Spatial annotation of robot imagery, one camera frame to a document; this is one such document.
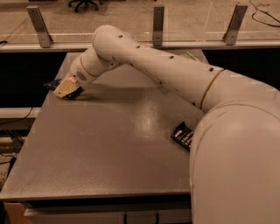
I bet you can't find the left metal bracket post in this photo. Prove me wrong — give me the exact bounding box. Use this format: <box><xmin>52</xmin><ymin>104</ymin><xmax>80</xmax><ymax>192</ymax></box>
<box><xmin>26</xmin><ymin>6</ymin><xmax>53</xmax><ymax>48</ymax></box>

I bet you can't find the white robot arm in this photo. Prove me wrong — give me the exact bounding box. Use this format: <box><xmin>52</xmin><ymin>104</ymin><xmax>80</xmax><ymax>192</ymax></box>
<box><xmin>54</xmin><ymin>25</ymin><xmax>280</xmax><ymax>224</ymax></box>

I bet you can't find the middle metal bracket post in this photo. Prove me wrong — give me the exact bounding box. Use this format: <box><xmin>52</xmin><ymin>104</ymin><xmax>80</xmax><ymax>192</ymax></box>
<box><xmin>152</xmin><ymin>6</ymin><xmax>165</xmax><ymax>46</ymax></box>

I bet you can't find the blue rxbar blueberry wrapper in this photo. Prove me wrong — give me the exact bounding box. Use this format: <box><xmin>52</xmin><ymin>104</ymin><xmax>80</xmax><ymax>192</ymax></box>
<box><xmin>44</xmin><ymin>79</ymin><xmax>83</xmax><ymax>99</ymax></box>

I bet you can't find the green snack bag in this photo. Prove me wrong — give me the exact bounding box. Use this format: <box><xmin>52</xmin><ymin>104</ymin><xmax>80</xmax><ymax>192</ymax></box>
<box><xmin>180</xmin><ymin>52</ymin><xmax>200</xmax><ymax>61</ymax></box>

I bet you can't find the black protein bar wrapper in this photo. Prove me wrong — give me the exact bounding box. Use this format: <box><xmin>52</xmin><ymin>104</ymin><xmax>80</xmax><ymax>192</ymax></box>
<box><xmin>171</xmin><ymin>122</ymin><xmax>194</xmax><ymax>151</ymax></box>

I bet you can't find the metal bracket post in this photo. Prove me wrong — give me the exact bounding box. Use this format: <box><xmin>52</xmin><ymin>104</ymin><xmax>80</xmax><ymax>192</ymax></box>
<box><xmin>26</xmin><ymin>6</ymin><xmax>53</xmax><ymax>48</ymax></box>
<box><xmin>152</xmin><ymin>6</ymin><xmax>165</xmax><ymax>46</ymax></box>
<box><xmin>222</xmin><ymin>4</ymin><xmax>248</xmax><ymax>46</ymax></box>

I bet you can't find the right metal bracket post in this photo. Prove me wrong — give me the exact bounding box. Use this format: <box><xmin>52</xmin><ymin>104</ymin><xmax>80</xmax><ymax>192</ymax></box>
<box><xmin>222</xmin><ymin>4</ymin><xmax>248</xmax><ymax>46</ymax></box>

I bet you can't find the metal rail behind table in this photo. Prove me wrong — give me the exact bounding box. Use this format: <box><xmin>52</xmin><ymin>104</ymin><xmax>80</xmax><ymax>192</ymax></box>
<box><xmin>0</xmin><ymin>39</ymin><xmax>280</xmax><ymax>53</ymax></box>

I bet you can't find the black cable at left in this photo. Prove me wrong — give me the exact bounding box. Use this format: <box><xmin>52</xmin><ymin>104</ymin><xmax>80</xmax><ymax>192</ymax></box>
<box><xmin>0</xmin><ymin>107</ymin><xmax>34</xmax><ymax>127</ymax></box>

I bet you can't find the black cable on floor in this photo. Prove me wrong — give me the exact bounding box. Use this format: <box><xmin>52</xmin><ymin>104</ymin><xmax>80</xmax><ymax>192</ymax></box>
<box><xmin>248</xmin><ymin>0</ymin><xmax>280</xmax><ymax>29</ymax></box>

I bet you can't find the black office chair base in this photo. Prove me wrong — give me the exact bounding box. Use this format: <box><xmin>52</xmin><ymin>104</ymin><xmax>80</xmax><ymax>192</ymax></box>
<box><xmin>67</xmin><ymin>0</ymin><xmax>103</xmax><ymax>13</ymax></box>

